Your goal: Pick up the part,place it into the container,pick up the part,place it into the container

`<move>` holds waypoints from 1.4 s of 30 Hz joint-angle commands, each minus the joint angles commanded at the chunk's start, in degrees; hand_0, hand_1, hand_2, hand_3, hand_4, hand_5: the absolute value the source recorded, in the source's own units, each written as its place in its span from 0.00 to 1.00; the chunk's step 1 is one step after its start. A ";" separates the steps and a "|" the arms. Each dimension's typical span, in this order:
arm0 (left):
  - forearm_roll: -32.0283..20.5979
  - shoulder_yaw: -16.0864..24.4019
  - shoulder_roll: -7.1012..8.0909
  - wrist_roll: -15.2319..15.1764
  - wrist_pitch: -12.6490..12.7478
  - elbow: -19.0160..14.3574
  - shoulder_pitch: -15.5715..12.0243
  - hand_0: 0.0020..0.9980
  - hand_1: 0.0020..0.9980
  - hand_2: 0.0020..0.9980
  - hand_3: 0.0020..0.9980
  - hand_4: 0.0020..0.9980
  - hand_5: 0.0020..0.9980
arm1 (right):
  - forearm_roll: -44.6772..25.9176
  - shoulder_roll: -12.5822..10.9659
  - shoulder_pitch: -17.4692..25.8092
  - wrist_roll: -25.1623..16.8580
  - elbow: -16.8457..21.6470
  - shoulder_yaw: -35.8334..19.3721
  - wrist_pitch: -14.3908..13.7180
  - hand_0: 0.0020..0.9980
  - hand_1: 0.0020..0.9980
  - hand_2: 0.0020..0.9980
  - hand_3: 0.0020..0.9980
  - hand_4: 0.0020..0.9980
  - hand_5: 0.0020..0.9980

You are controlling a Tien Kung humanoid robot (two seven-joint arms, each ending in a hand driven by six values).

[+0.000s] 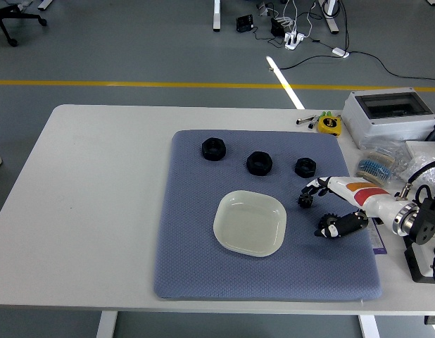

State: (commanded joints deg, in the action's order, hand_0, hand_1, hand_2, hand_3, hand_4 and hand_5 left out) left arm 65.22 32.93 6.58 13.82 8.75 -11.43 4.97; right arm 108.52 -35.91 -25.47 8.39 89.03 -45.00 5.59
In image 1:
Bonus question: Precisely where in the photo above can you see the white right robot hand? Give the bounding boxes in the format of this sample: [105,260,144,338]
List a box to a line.
[297,175,403,239]

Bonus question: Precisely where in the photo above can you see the small black gear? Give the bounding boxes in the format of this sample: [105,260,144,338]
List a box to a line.
[296,192,314,210]

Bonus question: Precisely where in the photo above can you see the small black hex nut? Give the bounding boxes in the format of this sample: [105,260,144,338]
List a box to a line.
[294,157,317,179]

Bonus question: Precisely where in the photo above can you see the flat white box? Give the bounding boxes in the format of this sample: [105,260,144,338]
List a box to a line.
[405,140,435,160]

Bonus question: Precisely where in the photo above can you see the large black hex nut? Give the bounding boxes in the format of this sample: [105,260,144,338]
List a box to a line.
[201,137,227,162]
[246,151,274,176]

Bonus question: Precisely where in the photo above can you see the black charger box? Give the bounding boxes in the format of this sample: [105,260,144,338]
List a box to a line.
[270,17,286,37]

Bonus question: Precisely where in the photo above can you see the blue resistor strip bundle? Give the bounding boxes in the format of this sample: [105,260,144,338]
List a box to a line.
[355,154,395,184]

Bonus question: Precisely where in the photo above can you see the purple-edged label card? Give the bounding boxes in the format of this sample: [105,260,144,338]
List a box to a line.
[367,218,389,255]

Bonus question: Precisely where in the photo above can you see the clear bag of components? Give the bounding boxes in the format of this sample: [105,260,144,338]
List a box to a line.
[354,139,410,186]

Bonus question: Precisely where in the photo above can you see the crinkled clear plastic bag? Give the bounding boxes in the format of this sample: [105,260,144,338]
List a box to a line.
[396,154,435,193]

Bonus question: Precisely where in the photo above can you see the yellow tape measure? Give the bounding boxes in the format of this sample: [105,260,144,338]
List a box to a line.
[317,115,342,137]

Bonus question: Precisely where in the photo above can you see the white square dish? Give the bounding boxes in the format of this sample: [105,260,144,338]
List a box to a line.
[213,189,287,258]

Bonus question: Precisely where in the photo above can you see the blue-grey textured mat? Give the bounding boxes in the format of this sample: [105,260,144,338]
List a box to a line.
[153,129,383,302]

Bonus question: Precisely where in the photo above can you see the white table leg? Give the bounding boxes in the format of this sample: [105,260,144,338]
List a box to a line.
[358,314,380,338]
[96,311,118,338]

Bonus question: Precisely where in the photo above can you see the white power strip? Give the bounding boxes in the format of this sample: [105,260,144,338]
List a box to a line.
[284,31,306,51]

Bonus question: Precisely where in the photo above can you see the black power adapter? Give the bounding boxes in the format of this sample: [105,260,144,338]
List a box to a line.
[235,14,255,33]

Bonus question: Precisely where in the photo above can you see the black office chair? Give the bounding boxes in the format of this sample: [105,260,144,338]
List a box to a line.
[0,0,48,47]

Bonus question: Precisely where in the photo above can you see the white electrical enclosure box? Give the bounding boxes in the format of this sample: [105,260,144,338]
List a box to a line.
[342,89,435,149]

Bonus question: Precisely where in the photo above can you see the long black floor cable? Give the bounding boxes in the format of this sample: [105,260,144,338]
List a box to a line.
[273,50,435,84]

